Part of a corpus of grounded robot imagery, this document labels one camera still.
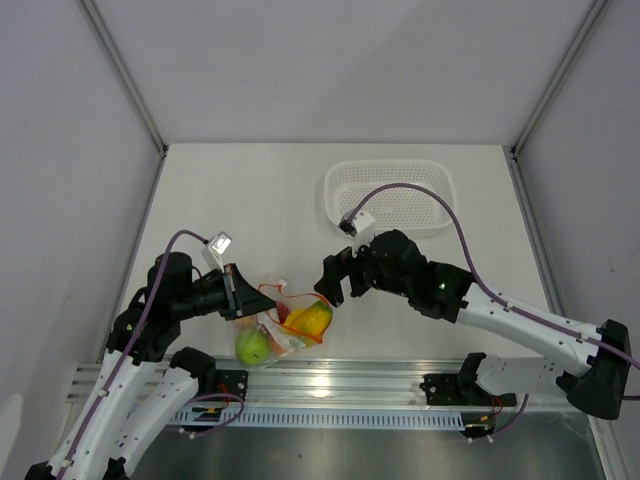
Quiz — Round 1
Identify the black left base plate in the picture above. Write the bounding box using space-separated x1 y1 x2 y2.
197 369 249 400

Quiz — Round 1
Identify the red grape bunch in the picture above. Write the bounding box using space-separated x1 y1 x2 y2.
276 302 291 324

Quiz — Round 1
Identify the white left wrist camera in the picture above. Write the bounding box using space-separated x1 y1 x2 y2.
201 231 232 272

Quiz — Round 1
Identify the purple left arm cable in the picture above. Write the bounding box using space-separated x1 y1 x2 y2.
54 229 244 471

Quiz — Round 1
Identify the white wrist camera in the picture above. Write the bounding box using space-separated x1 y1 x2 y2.
338 210 376 257
201 231 232 272

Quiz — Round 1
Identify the clear zip bag orange zipper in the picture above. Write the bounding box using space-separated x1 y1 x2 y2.
233 278 333 367

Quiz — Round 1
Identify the green apple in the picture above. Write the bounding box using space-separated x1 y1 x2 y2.
235 329 270 366

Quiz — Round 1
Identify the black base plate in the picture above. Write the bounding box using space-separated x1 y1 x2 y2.
419 373 517 407
197 369 249 400

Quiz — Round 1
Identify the orange with green leaf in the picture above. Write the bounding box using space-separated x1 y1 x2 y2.
234 316 256 329

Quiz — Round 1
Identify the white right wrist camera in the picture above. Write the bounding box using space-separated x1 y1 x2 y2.
338 210 376 257

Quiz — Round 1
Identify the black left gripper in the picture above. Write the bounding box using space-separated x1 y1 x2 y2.
174 262 276 320

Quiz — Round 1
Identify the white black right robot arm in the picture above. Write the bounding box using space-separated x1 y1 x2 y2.
314 230 631 420

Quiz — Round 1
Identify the red orange peach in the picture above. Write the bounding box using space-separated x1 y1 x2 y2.
270 335 305 357

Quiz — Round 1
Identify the white slotted cable duct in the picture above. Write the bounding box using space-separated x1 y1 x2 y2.
168 407 465 431

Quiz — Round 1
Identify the aluminium mounting rail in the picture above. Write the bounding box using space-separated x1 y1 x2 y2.
69 354 612 412

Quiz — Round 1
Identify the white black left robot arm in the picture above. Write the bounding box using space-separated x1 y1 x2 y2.
26 252 276 479

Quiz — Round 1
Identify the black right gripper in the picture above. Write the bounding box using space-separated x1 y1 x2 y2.
315 231 412 308

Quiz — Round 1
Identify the white perforated plastic basket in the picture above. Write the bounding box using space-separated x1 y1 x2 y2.
324 159 457 239

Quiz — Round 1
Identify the green yellow mango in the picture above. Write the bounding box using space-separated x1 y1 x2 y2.
284 301 333 338

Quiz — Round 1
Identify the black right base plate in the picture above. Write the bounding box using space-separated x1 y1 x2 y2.
419 373 517 407

